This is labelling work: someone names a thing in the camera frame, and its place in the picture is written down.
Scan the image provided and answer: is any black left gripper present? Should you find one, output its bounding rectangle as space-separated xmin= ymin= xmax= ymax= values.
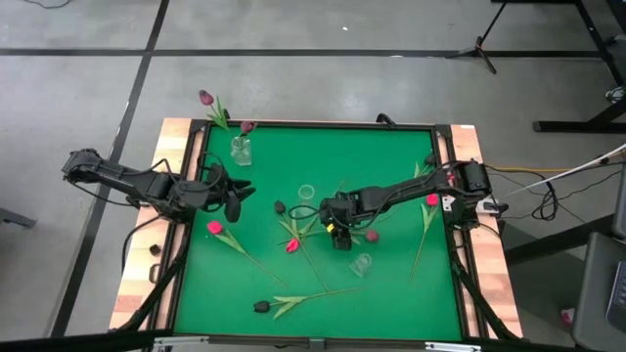
xmin=195 ymin=163 xmax=257 ymax=224

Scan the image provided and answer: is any dark keypad device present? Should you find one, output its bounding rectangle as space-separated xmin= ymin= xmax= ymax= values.
xmin=604 ymin=261 xmax=626 ymax=333

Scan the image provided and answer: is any maroon artificial tulip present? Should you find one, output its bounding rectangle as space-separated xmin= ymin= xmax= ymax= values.
xmin=198 ymin=89 xmax=232 ymax=133
xmin=237 ymin=120 xmax=258 ymax=148
xmin=277 ymin=227 xmax=381 ymax=246

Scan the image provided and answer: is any yellow floor cable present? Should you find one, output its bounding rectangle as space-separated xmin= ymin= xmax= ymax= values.
xmin=486 ymin=165 xmax=561 ymax=174

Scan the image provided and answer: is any black floor cable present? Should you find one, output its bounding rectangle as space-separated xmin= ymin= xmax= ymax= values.
xmin=486 ymin=165 xmax=610 ymax=224

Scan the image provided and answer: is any silver metal bracket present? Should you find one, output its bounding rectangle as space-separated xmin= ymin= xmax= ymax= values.
xmin=152 ymin=334 xmax=211 ymax=352
xmin=424 ymin=341 xmax=483 ymax=352

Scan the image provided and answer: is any white rod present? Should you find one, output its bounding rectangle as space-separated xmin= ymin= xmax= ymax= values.
xmin=508 ymin=144 xmax=626 ymax=196

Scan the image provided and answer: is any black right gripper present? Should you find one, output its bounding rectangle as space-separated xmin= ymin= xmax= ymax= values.
xmin=318 ymin=191 xmax=366 ymax=251

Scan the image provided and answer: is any textured glass vase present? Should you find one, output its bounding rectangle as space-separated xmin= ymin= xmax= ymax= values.
xmin=229 ymin=136 xmax=253 ymax=167

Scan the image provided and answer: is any ribbed clear glass vase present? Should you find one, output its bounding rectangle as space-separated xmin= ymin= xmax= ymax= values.
xmin=348 ymin=252 xmax=373 ymax=279

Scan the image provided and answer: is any green table mat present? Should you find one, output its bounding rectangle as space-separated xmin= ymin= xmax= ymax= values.
xmin=173 ymin=125 xmax=464 ymax=343

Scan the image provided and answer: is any black support strut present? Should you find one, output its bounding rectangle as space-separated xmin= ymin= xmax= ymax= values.
xmin=452 ymin=248 xmax=522 ymax=342
xmin=116 ymin=229 xmax=195 ymax=333

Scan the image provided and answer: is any thin dark floor cable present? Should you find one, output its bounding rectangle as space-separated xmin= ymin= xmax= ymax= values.
xmin=22 ymin=0 xmax=74 ymax=10

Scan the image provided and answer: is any grey cabinet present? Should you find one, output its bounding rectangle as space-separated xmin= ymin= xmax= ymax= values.
xmin=570 ymin=165 xmax=626 ymax=352

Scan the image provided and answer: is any black desk leg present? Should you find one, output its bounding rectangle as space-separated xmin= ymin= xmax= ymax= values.
xmin=503 ymin=214 xmax=617 ymax=266

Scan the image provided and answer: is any grey floor object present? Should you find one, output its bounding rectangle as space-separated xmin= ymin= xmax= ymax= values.
xmin=0 ymin=207 xmax=38 ymax=230

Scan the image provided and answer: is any tall clear glass vase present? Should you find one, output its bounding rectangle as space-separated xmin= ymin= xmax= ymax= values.
xmin=296 ymin=184 xmax=317 ymax=219

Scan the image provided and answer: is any black desk frame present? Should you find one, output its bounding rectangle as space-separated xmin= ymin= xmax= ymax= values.
xmin=491 ymin=0 xmax=626 ymax=134

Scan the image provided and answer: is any black tripod stand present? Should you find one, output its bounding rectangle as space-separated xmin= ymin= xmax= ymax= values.
xmin=445 ymin=2 xmax=510 ymax=75

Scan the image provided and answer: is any black table frame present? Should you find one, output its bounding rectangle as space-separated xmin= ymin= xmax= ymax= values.
xmin=149 ymin=118 xmax=490 ymax=349

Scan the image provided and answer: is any pink artificial tulip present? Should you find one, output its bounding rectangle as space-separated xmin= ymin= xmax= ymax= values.
xmin=285 ymin=181 xmax=346 ymax=254
xmin=408 ymin=193 xmax=440 ymax=283
xmin=205 ymin=220 xmax=289 ymax=289

